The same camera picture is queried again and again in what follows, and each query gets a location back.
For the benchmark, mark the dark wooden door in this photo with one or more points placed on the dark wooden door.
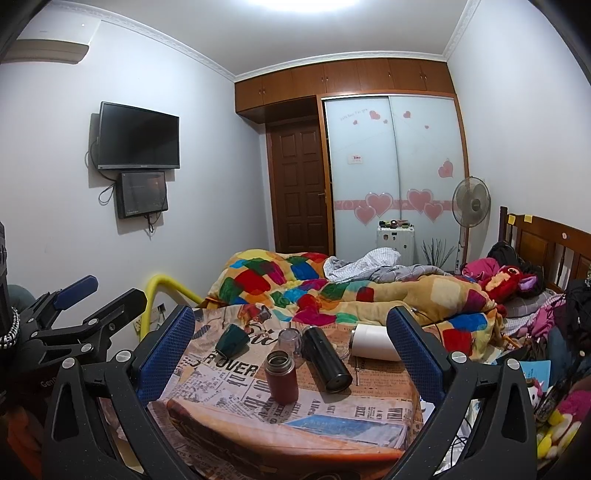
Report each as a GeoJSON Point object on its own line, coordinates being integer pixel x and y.
{"type": "Point", "coordinates": [298, 189]}

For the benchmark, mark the wooden wardrobe with heart stickers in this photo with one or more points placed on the wooden wardrobe with heart stickers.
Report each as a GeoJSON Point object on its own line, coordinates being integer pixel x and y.
{"type": "Point", "coordinates": [392, 152]}

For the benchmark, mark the colourful patchwork blanket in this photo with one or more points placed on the colourful patchwork blanket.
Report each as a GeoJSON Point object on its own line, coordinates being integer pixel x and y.
{"type": "Point", "coordinates": [323, 295]}

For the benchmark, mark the wooden bed headboard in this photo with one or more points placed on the wooden bed headboard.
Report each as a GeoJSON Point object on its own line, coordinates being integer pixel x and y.
{"type": "Point", "coordinates": [545, 242]}

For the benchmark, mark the white tumbler cup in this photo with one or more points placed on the white tumbler cup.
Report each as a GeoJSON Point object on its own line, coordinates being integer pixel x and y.
{"type": "Point", "coordinates": [374, 348]}

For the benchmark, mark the black thermos flask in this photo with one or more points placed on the black thermos flask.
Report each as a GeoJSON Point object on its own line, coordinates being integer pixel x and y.
{"type": "Point", "coordinates": [325, 360]}

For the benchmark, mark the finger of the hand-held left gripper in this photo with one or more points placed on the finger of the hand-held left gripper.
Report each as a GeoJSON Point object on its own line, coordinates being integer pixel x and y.
{"type": "Point", "coordinates": [74, 290]}
{"type": "Point", "coordinates": [122, 302]}

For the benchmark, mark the small metal stick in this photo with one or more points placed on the small metal stick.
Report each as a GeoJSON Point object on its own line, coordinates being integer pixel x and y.
{"type": "Point", "coordinates": [358, 373]}

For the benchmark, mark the dark green cup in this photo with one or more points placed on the dark green cup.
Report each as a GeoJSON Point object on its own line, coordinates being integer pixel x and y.
{"type": "Point", "coordinates": [231, 342]}

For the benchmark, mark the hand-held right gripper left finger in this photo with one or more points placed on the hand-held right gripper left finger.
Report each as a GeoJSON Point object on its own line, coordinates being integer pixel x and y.
{"type": "Point", "coordinates": [168, 355]}

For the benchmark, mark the pink and yellow plush toy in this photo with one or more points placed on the pink and yellow plush toy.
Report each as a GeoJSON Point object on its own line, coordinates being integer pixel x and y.
{"type": "Point", "coordinates": [565, 410]}

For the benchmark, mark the dried plant bundle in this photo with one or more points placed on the dried plant bundle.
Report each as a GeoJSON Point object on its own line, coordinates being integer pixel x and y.
{"type": "Point", "coordinates": [436, 254]}

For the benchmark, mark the small white appliance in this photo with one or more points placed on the small white appliance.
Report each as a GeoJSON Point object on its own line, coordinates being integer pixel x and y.
{"type": "Point", "coordinates": [395, 244]}

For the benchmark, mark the grey checked cloth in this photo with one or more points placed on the grey checked cloth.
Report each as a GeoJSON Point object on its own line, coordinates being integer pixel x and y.
{"type": "Point", "coordinates": [360, 265]}

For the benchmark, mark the light blue paper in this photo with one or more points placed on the light blue paper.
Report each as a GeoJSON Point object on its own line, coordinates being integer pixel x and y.
{"type": "Point", "coordinates": [539, 371]}

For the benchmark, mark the newspaper print tablecloth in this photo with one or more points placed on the newspaper print tablecloth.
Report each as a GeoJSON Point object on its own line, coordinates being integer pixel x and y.
{"type": "Point", "coordinates": [240, 406]}

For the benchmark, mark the red thermos flask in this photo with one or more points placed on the red thermos flask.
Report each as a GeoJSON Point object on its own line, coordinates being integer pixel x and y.
{"type": "Point", "coordinates": [281, 376]}

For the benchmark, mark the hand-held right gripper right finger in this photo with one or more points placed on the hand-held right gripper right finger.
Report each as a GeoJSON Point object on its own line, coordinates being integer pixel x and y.
{"type": "Point", "coordinates": [415, 357]}

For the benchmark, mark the black wall television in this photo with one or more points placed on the black wall television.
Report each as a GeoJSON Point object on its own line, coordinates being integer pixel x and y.
{"type": "Point", "coordinates": [137, 135]}

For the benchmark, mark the white air conditioner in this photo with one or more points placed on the white air conditioner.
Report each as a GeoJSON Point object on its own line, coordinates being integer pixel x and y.
{"type": "Point", "coordinates": [46, 50]}

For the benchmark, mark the orange cloth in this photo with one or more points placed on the orange cloth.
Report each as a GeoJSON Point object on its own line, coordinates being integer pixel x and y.
{"type": "Point", "coordinates": [16, 434]}

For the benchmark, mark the red plush toy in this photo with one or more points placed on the red plush toy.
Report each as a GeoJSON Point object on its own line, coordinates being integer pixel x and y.
{"type": "Point", "coordinates": [505, 281]}

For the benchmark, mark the small black wall monitor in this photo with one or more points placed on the small black wall monitor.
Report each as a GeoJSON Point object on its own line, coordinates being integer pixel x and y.
{"type": "Point", "coordinates": [142, 194]}

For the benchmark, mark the black clothing pile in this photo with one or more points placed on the black clothing pile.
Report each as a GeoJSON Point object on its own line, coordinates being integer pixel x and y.
{"type": "Point", "coordinates": [575, 314]}

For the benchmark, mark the yellow padded rail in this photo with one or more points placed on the yellow padded rail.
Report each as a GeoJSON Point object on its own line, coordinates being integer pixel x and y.
{"type": "Point", "coordinates": [173, 285]}

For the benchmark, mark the clear glass cup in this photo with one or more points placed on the clear glass cup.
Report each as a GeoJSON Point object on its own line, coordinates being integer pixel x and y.
{"type": "Point", "coordinates": [289, 342]}

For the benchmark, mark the pink clothing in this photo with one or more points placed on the pink clothing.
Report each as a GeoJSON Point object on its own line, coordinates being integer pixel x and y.
{"type": "Point", "coordinates": [480, 267]}

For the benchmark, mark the black bag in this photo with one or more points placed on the black bag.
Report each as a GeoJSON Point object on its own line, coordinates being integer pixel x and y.
{"type": "Point", "coordinates": [503, 254]}

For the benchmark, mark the standing electric fan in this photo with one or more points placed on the standing electric fan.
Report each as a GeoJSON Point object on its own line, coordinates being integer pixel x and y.
{"type": "Point", "coordinates": [471, 201]}

